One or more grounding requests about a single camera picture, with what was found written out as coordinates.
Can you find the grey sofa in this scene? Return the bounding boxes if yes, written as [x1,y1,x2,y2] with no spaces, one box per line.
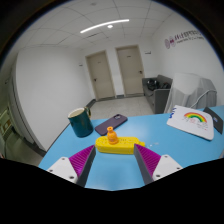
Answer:
[141,74,174,115]

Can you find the beige door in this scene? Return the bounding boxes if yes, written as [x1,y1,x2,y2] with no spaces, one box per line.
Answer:
[115,44,146,98]
[85,50,116,101]

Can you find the dark green mug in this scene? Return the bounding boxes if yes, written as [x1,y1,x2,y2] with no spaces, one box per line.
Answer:
[67,106,94,138]

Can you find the long ceiling light strip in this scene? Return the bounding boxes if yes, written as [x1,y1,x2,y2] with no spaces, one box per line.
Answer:
[79,18,130,34]

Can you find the purple wall sign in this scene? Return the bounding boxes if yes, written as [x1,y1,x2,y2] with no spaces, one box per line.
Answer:
[164,29,205,50]

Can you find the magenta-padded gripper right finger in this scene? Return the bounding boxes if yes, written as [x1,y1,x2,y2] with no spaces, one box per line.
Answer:
[133,143,184,185]

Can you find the orange charger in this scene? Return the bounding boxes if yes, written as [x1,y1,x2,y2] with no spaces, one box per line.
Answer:
[106,126,120,145]

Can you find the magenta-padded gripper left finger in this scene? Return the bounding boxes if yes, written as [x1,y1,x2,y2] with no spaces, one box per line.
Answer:
[46,144,97,188]

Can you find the dark grey notebook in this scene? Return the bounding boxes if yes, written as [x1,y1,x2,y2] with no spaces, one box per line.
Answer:
[203,106,224,135]

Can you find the yellow power strip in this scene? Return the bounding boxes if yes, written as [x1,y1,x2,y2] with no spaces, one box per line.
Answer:
[94,135,147,155]

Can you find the purple smartphone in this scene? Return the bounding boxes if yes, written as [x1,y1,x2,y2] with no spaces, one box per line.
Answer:
[94,113,129,136]

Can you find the black bag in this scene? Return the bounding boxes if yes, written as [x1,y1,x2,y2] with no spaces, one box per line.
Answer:
[147,78,172,92]

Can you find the white cloth-covered equipment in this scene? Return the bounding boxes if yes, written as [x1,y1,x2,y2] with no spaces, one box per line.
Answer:
[163,72,218,114]

